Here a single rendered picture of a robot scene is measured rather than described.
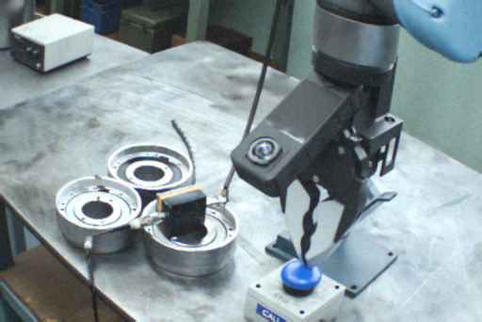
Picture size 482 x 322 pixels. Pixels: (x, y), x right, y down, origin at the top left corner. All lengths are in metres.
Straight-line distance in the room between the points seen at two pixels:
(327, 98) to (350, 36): 0.06
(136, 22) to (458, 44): 2.35
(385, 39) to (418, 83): 1.89
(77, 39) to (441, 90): 1.33
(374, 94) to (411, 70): 1.82
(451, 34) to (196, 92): 0.77
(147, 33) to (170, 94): 1.56
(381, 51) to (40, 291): 0.73
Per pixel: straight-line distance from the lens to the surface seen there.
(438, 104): 2.42
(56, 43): 1.51
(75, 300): 1.09
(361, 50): 0.55
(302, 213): 0.65
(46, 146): 0.99
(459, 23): 0.44
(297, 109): 0.57
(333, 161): 0.60
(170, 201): 0.75
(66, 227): 0.78
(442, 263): 0.85
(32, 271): 1.15
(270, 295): 0.68
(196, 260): 0.74
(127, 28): 2.78
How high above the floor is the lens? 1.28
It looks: 30 degrees down
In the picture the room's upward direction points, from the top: 7 degrees clockwise
